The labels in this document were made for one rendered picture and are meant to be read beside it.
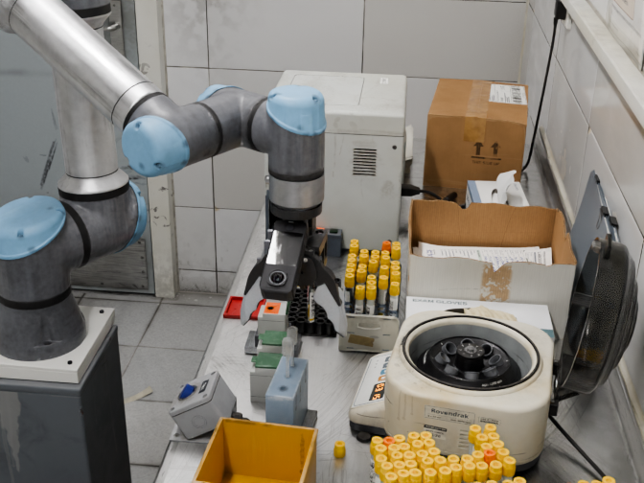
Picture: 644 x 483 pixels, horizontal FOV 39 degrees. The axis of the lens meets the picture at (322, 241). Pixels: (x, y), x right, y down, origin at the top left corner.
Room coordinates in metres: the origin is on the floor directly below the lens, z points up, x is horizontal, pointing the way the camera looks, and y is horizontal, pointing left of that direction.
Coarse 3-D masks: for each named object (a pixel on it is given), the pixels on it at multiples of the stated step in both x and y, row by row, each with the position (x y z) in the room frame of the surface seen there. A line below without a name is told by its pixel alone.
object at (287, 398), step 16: (304, 368) 1.12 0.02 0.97; (272, 384) 1.07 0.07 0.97; (288, 384) 1.07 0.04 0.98; (304, 384) 1.11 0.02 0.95; (272, 400) 1.05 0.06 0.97; (288, 400) 1.04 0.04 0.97; (304, 400) 1.11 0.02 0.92; (272, 416) 1.05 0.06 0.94; (288, 416) 1.04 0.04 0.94; (304, 416) 1.11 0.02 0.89
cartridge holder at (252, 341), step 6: (288, 324) 1.34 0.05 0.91; (252, 336) 1.34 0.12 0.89; (258, 336) 1.30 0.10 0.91; (300, 336) 1.34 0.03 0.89; (246, 342) 1.32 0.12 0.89; (252, 342) 1.32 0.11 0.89; (258, 342) 1.30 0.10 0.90; (300, 342) 1.33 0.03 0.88; (246, 348) 1.30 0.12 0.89; (252, 348) 1.30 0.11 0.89; (294, 348) 1.30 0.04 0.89; (294, 354) 1.30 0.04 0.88
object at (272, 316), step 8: (272, 304) 1.34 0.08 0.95; (280, 304) 1.34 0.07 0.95; (264, 312) 1.31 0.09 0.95; (272, 312) 1.31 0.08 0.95; (280, 312) 1.31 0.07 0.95; (264, 320) 1.31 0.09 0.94; (272, 320) 1.31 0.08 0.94; (280, 320) 1.30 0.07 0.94; (264, 328) 1.31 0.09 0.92; (272, 328) 1.31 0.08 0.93; (280, 328) 1.30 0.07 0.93
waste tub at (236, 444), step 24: (216, 432) 0.96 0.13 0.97; (240, 432) 0.99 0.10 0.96; (264, 432) 0.98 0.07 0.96; (288, 432) 0.98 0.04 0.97; (312, 432) 0.97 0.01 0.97; (216, 456) 0.96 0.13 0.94; (240, 456) 0.99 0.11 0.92; (264, 456) 0.98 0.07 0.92; (288, 456) 0.98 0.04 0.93; (312, 456) 0.95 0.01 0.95; (192, 480) 0.87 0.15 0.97; (216, 480) 0.95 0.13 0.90; (240, 480) 0.98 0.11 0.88; (264, 480) 0.98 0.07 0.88; (288, 480) 0.98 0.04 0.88; (312, 480) 0.95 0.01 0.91
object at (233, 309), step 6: (228, 300) 1.47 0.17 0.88; (234, 300) 1.48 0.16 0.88; (240, 300) 1.48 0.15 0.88; (264, 300) 1.47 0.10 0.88; (228, 306) 1.45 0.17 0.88; (234, 306) 1.46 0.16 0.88; (240, 306) 1.46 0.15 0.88; (258, 306) 1.46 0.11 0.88; (228, 312) 1.43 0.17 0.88; (234, 312) 1.43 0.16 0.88; (240, 312) 1.43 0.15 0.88; (252, 312) 1.44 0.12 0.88; (258, 312) 1.44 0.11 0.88; (234, 318) 1.42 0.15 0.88; (240, 318) 1.42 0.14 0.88; (252, 318) 1.41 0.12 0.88
